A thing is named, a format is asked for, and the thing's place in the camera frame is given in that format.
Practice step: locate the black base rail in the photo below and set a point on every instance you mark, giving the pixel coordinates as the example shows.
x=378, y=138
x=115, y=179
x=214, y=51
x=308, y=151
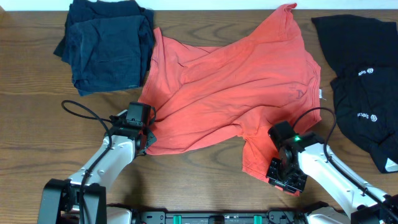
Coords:
x=217, y=217

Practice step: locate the folded navy blue clothes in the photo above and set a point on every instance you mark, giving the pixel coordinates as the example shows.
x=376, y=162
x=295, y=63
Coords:
x=108, y=45

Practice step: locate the red t-shirt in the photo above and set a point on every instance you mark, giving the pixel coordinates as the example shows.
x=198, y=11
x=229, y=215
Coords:
x=206, y=95

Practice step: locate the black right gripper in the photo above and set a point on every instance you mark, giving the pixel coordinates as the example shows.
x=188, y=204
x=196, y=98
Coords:
x=298, y=185

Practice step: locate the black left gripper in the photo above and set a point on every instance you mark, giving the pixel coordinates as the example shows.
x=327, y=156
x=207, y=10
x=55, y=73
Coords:
x=151, y=135

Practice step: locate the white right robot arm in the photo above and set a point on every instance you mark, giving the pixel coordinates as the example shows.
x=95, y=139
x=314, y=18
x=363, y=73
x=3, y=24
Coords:
x=307, y=155

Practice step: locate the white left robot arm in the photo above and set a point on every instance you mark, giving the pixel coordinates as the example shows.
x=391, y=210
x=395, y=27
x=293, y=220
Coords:
x=82, y=196

